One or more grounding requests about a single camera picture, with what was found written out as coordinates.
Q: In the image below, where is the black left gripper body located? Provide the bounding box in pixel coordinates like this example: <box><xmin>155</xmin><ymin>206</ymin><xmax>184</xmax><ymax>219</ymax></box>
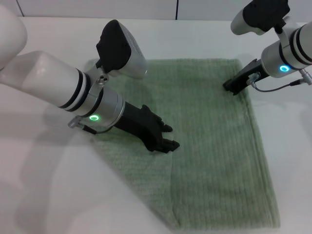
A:
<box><xmin>113</xmin><ymin>101</ymin><xmax>170</xmax><ymax>154</ymax></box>

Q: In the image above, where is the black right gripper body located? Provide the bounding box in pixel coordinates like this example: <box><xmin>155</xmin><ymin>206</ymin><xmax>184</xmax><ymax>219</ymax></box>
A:
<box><xmin>231</xmin><ymin>58</ymin><xmax>269</xmax><ymax>93</ymax></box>

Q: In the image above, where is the green ribbed towel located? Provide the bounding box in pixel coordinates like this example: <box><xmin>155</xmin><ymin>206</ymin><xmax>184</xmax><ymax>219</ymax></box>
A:
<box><xmin>84</xmin><ymin>58</ymin><xmax>281</xmax><ymax>229</ymax></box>

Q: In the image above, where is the right arm cable with connector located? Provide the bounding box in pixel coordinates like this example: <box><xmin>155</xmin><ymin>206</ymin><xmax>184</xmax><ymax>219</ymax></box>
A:
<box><xmin>246</xmin><ymin>69</ymin><xmax>312</xmax><ymax>93</ymax></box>

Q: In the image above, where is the arm cable with connector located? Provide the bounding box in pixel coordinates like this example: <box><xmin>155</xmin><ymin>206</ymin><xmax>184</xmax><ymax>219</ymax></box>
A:
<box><xmin>246</xmin><ymin>69</ymin><xmax>312</xmax><ymax>93</ymax></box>
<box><xmin>67</xmin><ymin>116</ymin><xmax>113</xmax><ymax>135</ymax></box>

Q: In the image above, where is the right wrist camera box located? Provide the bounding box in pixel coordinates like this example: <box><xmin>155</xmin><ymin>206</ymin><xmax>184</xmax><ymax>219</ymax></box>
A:
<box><xmin>231</xmin><ymin>0</ymin><xmax>292</xmax><ymax>36</ymax></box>

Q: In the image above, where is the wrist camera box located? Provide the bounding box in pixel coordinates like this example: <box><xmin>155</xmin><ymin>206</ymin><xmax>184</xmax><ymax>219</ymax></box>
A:
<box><xmin>231</xmin><ymin>0</ymin><xmax>292</xmax><ymax>36</ymax></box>
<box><xmin>96</xmin><ymin>19</ymin><xmax>149</xmax><ymax>79</ymax></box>

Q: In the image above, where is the left arm cable with connector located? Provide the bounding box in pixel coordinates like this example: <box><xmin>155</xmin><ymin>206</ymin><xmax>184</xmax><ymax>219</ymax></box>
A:
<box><xmin>67</xmin><ymin>116</ymin><xmax>113</xmax><ymax>135</ymax></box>

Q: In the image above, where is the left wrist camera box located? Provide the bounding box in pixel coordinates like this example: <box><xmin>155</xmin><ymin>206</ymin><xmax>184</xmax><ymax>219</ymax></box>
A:
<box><xmin>96</xmin><ymin>19</ymin><xmax>149</xmax><ymax>79</ymax></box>

